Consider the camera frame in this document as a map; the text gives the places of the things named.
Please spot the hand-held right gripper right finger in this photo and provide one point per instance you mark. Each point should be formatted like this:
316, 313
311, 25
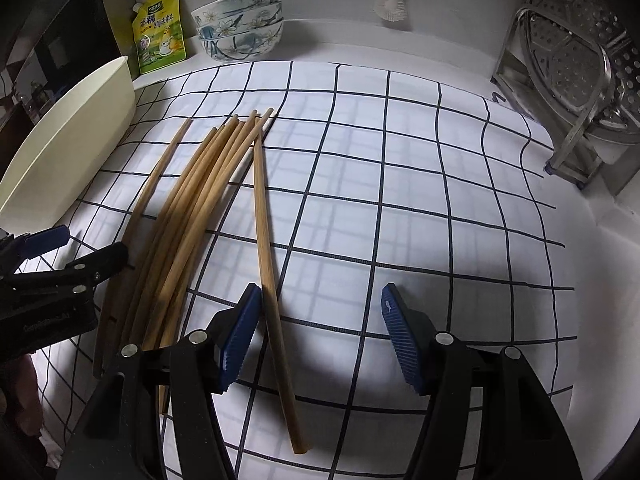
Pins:
402, 340

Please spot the slender bamboo chopstick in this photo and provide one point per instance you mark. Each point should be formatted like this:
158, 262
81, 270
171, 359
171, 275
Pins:
265, 260

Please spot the white black-checked cloth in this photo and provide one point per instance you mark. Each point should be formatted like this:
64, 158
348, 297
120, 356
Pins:
400, 210

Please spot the group of wooden chopsticks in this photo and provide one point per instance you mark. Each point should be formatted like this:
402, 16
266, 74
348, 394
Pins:
200, 200

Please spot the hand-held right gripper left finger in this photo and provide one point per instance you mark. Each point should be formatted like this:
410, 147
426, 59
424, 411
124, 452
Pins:
242, 332

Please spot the stainless steel dish rack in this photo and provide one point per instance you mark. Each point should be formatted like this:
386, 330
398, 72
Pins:
575, 140

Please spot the large cream round plate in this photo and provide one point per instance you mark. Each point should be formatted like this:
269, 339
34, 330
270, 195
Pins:
60, 150

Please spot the perforated metal steamer plate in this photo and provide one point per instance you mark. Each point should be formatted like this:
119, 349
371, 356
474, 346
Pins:
565, 60

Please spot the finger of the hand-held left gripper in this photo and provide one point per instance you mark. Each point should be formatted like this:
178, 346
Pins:
45, 240
107, 257

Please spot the yellow seasoning pouch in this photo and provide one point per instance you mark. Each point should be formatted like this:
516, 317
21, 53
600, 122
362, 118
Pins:
160, 35

